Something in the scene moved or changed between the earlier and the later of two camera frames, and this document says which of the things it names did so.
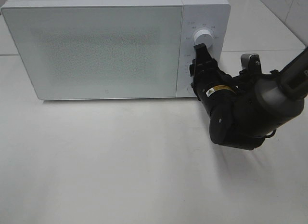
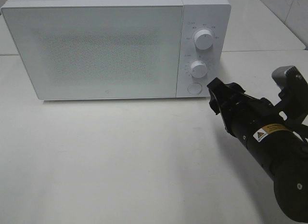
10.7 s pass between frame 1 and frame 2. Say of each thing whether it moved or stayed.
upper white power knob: stayed
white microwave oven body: stayed
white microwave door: stayed
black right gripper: moved
